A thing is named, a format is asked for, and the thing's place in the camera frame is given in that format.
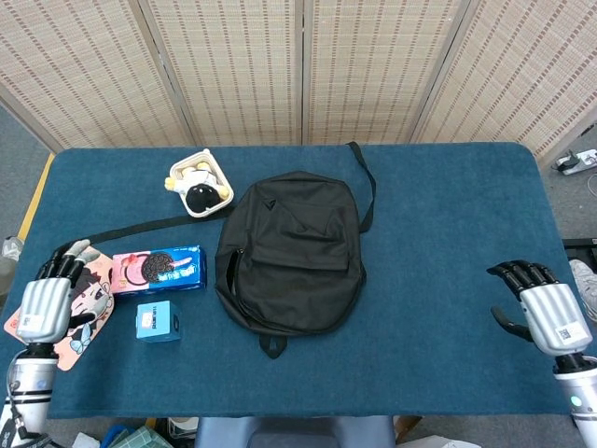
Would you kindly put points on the bamboo folding screen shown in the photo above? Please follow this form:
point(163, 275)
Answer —
point(242, 70)

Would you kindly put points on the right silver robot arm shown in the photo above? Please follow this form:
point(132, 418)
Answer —
point(580, 401)

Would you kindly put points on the black metal frame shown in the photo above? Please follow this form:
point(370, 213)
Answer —
point(580, 245)

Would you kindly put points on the blue table cloth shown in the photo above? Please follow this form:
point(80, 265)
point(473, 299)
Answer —
point(443, 196)

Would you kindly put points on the black white plush doll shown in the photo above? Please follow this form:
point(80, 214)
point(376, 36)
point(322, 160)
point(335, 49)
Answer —
point(200, 193)

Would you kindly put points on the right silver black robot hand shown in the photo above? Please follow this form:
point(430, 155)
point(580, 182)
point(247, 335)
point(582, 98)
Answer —
point(552, 317)

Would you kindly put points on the green cutting mat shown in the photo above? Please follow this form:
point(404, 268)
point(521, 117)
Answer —
point(140, 438)

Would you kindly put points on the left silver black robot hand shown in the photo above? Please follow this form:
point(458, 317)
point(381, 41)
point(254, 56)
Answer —
point(44, 308)

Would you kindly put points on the black backpack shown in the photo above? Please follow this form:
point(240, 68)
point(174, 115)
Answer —
point(289, 252)

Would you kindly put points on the white power strip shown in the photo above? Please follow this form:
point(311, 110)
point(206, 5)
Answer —
point(576, 162)

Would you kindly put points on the small light blue box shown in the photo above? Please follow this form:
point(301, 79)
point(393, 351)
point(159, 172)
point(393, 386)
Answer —
point(158, 322)

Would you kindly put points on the blue pink cookie box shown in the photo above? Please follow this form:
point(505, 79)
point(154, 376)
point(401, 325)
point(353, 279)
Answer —
point(186, 270)

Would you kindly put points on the yellow wooden table edge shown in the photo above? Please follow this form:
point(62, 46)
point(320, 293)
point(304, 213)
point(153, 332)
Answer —
point(32, 205)

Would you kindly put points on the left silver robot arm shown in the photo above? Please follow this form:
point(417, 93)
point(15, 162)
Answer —
point(32, 387)

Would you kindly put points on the grey sneaker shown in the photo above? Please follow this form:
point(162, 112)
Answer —
point(585, 284)

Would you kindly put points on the pink cartoon girl board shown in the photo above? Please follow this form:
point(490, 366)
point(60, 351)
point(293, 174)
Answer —
point(93, 294)

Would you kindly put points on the cream plastic container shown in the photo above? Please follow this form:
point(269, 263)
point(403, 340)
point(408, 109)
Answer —
point(205, 212)

